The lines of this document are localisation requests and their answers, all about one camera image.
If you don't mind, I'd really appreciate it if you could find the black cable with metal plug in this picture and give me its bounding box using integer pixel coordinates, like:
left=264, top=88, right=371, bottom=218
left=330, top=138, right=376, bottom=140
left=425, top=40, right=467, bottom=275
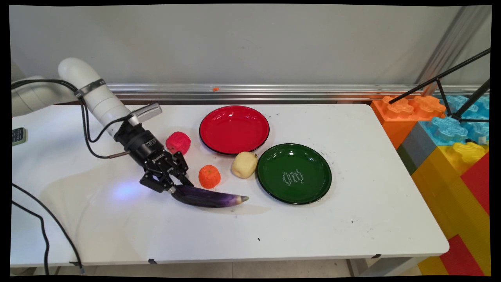
left=12, top=80, right=132, bottom=159

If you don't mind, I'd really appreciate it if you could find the aluminium rail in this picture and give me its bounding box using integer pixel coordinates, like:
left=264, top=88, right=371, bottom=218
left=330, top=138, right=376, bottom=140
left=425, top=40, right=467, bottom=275
left=106, top=83, right=490, bottom=105

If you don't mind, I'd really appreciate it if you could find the grey giant building block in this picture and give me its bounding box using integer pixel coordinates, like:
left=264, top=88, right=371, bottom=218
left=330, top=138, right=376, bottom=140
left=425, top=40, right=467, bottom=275
left=396, top=122, right=438, bottom=175

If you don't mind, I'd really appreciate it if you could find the grey handheld device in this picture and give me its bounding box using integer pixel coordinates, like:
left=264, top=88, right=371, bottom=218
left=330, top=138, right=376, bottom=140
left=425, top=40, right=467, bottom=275
left=12, top=127, right=27, bottom=147

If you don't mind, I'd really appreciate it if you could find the pale yellow toy pear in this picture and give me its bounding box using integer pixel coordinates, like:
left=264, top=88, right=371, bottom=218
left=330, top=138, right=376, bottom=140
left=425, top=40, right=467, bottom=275
left=231, top=152, right=258, bottom=179

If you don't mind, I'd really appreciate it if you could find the blue giant building block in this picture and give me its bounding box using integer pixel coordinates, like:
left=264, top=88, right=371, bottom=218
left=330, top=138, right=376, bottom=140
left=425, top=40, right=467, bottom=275
left=419, top=95, right=490, bottom=146

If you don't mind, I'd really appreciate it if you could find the orange toy fruit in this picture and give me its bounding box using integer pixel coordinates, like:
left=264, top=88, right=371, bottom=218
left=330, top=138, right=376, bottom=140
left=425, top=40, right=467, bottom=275
left=198, top=165, right=221, bottom=189

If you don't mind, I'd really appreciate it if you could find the red plate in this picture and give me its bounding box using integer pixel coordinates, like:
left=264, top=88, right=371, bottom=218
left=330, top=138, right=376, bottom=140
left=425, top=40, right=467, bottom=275
left=199, top=105, right=270, bottom=155

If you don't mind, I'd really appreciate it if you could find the orange giant building block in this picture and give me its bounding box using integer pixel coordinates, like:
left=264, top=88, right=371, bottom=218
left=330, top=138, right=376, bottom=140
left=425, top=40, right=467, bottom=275
left=371, top=95, right=447, bottom=150

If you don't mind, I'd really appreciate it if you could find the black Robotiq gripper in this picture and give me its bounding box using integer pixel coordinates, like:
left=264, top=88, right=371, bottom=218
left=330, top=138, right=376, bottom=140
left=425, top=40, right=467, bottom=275
left=114, top=121, right=195, bottom=195

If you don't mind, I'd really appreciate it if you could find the short black cable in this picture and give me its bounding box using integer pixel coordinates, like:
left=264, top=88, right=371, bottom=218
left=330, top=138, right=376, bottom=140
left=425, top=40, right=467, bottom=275
left=11, top=200, right=50, bottom=275

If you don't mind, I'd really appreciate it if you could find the long black cable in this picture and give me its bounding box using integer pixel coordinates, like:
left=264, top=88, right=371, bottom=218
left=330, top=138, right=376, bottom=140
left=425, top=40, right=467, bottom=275
left=11, top=183, right=85, bottom=274

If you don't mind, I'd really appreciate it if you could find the red toy apple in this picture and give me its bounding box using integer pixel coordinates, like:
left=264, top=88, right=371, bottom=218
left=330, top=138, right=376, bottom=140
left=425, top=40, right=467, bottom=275
left=166, top=131, right=191, bottom=155

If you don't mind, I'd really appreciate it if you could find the purple toy eggplant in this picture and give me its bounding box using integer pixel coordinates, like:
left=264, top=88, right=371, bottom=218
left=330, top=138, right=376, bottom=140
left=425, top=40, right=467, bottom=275
left=171, top=185, right=250, bottom=208

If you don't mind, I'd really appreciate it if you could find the yellow giant building block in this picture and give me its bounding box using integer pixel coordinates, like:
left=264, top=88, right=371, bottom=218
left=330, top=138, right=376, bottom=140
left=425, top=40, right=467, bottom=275
left=411, top=142, right=490, bottom=275

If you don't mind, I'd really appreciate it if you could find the green plate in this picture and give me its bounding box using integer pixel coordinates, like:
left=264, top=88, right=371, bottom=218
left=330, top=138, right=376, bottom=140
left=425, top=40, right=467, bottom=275
left=256, top=143, right=332, bottom=205

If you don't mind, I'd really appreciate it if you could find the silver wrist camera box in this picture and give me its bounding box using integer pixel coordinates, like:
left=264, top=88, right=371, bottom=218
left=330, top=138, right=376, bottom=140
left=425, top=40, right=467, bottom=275
left=131, top=103, right=163, bottom=126

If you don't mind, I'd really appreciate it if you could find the aluminium frame post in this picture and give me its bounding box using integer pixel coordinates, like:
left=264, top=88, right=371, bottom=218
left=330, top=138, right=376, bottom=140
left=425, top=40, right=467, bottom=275
left=415, top=6, right=492, bottom=96

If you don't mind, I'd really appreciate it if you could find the black tripod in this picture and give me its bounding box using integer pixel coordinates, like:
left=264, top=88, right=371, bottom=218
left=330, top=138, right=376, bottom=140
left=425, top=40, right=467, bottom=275
left=389, top=48, right=491, bottom=123

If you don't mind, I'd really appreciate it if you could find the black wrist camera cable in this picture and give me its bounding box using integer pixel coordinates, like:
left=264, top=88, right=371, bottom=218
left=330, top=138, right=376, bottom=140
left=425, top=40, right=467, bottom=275
left=12, top=79, right=135, bottom=143

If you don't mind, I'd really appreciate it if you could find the red giant building block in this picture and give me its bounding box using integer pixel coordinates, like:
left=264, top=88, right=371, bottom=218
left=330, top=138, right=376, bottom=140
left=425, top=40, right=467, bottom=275
left=461, top=153, right=490, bottom=215
left=439, top=234, right=486, bottom=277

